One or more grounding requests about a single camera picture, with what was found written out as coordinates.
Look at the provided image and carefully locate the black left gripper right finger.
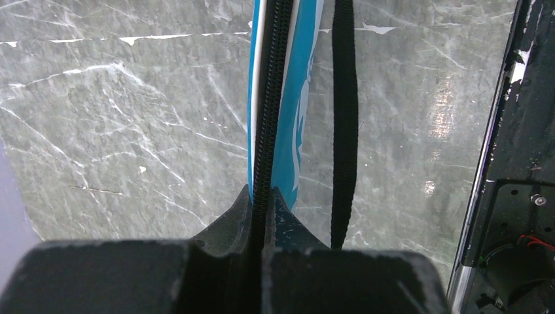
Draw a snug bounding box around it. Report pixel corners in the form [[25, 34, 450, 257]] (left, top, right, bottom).
[[261, 189, 450, 313]]

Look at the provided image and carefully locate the blue racket bag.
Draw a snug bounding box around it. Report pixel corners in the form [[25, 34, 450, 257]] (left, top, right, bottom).
[[247, 1, 359, 250]]

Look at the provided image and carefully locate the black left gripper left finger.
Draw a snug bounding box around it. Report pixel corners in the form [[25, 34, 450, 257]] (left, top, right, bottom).
[[1, 188, 254, 313]]

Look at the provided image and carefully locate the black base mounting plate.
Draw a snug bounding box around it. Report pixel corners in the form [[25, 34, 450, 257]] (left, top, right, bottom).
[[447, 1, 554, 313]]

